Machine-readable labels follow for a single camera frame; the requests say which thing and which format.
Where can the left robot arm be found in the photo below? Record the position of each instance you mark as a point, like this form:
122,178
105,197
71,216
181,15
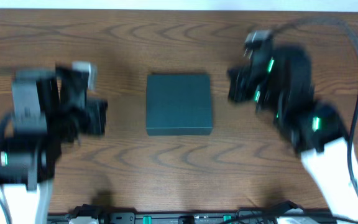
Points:
27,167

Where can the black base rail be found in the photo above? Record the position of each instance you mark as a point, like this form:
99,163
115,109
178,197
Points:
286,212

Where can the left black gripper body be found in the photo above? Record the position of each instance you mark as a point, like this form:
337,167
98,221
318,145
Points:
81,104

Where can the black gift box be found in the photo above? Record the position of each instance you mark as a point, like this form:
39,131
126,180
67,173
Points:
178,104

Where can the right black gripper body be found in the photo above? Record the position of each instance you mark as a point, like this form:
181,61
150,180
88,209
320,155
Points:
248,82

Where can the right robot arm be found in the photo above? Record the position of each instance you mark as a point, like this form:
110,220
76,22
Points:
322,142

